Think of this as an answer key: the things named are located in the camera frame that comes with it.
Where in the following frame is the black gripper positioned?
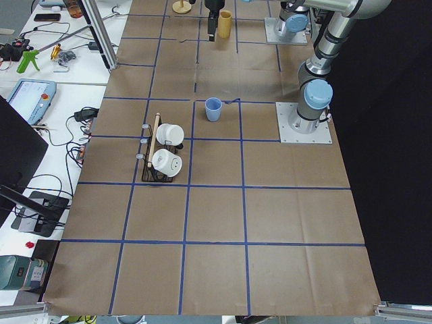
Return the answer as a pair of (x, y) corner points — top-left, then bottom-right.
(205, 0), (225, 42)

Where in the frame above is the light blue plastic cup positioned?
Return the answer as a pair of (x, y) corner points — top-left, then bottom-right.
(205, 97), (223, 122)

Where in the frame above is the bamboo chopstick holder cup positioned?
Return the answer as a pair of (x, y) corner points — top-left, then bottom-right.
(217, 10), (232, 38)

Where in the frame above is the wooden mug tree stand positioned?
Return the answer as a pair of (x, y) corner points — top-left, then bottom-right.
(172, 0), (192, 14)

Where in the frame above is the white plain mug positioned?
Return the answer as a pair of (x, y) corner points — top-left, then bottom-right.
(156, 124), (184, 146)

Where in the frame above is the white smiley mug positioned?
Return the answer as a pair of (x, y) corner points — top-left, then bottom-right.
(152, 148), (182, 177)

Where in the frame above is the black power adapter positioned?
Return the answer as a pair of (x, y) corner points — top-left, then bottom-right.
(74, 107), (99, 122)

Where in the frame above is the black smartphone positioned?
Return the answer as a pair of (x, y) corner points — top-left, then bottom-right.
(34, 13), (61, 22)

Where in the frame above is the blue teach pendant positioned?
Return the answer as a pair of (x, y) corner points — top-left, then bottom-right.
(7, 78), (57, 126)

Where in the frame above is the black monitor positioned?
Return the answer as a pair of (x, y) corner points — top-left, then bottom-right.
(0, 95), (50, 227)

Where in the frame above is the green box device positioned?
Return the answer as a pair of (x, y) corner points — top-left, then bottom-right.
(1, 255), (49, 290)

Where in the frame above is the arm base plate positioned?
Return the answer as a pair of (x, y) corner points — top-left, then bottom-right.
(265, 18), (308, 45)
(275, 102), (332, 144)

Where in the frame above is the aluminium frame post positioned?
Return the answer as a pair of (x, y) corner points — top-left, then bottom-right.
(78, 0), (118, 71)

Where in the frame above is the black wire mug rack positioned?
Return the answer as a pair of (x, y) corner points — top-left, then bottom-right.
(136, 112), (184, 183)

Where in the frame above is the green handled reacher tool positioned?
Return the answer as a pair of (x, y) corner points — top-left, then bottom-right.
(16, 24), (91, 74)

